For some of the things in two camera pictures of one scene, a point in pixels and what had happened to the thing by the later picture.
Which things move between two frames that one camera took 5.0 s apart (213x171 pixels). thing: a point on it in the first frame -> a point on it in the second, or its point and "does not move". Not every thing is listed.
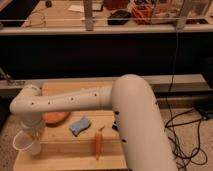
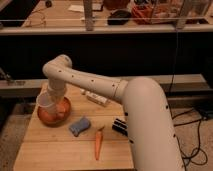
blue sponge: (79, 126) does not move
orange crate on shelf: (142, 14) does not move
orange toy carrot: (98, 142) does not move
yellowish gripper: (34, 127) -> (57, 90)
